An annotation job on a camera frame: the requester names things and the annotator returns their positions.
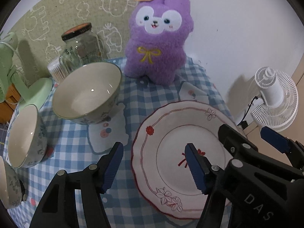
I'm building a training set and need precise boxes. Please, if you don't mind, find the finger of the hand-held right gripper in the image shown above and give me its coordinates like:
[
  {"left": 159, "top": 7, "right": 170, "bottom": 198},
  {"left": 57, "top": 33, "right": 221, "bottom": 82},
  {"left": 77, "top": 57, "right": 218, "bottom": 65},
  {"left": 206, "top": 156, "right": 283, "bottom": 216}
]
[
  {"left": 260, "top": 127, "right": 304, "bottom": 171},
  {"left": 218, "top": 123, "right": 295, "bottom": 182}
]

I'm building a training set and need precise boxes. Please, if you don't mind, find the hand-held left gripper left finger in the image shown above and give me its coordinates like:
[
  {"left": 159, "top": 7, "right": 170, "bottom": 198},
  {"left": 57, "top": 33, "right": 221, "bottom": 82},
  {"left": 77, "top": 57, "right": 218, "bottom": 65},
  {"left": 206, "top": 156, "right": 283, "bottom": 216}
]
[{"left": 30, "top": 142, "right": 124, "bottom": 228}]

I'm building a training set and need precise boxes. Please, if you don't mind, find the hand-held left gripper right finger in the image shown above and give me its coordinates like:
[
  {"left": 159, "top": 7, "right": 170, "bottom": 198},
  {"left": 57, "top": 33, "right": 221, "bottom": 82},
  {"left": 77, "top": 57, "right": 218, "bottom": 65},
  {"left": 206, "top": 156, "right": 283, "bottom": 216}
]
[{"left": 185, "top": 143, "right": 229, "bottom": 228}]

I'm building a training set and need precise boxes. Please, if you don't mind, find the white red-rimmed plate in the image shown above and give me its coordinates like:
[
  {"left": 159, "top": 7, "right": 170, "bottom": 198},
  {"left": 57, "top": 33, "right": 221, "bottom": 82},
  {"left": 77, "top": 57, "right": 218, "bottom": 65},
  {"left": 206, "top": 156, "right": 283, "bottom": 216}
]
[{"left": 131, "top": 101, "right": 240, "bottom": 219}]

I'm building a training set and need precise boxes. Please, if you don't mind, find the floral ceramic bowl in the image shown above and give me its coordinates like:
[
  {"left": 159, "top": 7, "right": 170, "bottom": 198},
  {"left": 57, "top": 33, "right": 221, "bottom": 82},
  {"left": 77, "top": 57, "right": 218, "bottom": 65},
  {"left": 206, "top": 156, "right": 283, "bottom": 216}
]
[
  {"left": 7, "top": 104, "right": 48, "bottom": 169},
  {"left": 52, "top": 62, "right": 122, "bottom": 125},
  {"left": 0, "top": 155, "right": 24, "bottom": 209}
]

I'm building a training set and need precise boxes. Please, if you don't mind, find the blue checkered tablecloth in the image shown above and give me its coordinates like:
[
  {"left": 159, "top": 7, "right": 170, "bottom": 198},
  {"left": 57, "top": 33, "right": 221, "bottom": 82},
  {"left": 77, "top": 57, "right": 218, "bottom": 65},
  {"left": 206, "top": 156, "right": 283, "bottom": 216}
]
[{"left": 5, "top": 56, "right": 238, "bottom": 228}]

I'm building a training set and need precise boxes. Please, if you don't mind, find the white standing fan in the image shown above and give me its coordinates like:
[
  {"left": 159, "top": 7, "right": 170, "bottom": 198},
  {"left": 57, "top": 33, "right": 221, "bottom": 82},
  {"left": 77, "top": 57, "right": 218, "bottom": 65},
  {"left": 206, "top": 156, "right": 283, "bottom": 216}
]
[{"left": 250, "top": 67, "right": 298, "bottom": 132}]

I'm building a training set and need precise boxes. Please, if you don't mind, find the green desk fan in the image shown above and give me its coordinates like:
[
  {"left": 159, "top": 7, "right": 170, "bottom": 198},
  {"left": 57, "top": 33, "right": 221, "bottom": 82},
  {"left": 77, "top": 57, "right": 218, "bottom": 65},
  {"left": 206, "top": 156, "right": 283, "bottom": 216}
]
[{"left": 0, "top": 32, "right": 54, "bottom": 111}]

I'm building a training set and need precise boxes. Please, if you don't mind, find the cotton swab container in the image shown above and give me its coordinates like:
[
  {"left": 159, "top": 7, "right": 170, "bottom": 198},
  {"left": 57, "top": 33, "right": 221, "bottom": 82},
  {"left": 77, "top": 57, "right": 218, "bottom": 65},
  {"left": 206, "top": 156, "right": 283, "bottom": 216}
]
[{"left": 47, "top": 60, "right": 68, "bottom": 83}]

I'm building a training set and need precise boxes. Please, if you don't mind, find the glass jar with dark lid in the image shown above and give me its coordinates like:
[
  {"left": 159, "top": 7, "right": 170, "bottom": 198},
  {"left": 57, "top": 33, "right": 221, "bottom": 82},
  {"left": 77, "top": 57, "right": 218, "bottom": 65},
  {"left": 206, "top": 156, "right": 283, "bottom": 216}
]
[{"left": 59, "top": 23, "right": 105, "bottom": 74}]

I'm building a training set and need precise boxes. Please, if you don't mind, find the purple plush toy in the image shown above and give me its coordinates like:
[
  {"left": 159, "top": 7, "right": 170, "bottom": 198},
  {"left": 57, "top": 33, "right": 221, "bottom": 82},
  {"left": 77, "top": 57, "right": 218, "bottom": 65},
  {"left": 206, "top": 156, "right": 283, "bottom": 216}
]
[{"left": 124, "top": 0, "right": 195, "bottom": 85}]

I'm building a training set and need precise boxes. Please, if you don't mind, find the green printed mat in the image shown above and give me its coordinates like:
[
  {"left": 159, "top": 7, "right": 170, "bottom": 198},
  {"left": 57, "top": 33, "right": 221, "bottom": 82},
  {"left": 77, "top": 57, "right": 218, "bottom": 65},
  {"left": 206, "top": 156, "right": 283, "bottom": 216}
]
[{"left": 8, "top": 0, "right": 142, "bottom": 81}]

